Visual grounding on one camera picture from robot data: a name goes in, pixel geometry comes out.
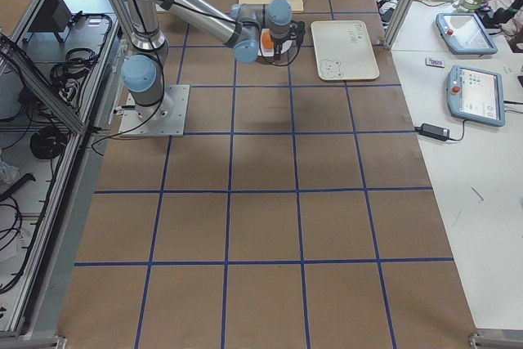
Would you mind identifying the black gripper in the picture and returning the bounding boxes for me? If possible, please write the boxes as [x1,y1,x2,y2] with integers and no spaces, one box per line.
[271,20,306,60]

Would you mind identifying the orange fruit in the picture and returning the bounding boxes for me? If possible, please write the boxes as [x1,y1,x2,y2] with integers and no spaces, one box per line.
[261,30,274,51]

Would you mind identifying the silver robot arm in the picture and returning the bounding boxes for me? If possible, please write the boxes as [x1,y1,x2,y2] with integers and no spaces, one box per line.
[117,0,304,125]

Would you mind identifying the cream tray with bear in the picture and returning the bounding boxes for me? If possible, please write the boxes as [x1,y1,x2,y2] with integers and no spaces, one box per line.
[311,20,380,82]

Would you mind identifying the white round plate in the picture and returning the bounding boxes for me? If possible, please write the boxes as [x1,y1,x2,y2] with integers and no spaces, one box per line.
[258,28,292,58]

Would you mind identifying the small white label box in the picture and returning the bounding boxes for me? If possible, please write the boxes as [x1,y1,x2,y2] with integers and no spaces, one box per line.
[425,57,445,68]

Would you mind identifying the black power adapter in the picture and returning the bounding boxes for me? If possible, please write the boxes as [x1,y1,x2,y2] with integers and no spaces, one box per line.
[414,123,450,141]

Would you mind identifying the far blue teach pendant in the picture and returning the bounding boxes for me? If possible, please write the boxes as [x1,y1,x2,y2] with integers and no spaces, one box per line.
[435,13,498,56]

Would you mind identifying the blue teach pendant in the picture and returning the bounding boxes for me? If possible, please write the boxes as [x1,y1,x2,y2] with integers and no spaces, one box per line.
[435,13,498,56]
[446,65,506,127]

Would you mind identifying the green white bottle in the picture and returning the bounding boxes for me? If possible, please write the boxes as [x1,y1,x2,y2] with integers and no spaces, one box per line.
[455,0,486,13]

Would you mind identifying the near blue teach pendant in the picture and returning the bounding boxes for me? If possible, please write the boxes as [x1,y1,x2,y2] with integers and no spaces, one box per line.
[446,65,506,127]

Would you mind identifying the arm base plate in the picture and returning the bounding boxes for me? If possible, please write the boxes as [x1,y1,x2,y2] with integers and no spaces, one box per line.
[118,84,190,138]

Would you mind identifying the aluminium frame post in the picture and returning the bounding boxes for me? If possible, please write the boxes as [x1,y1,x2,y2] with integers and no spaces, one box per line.
[382,0,433,51]

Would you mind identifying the aluminium side rack frame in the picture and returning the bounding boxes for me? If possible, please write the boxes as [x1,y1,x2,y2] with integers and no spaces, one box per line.
[1,0,121,348]

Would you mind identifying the coiled black cable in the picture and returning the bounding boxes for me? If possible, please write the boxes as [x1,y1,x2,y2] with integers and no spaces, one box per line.
[29,123,69,161]

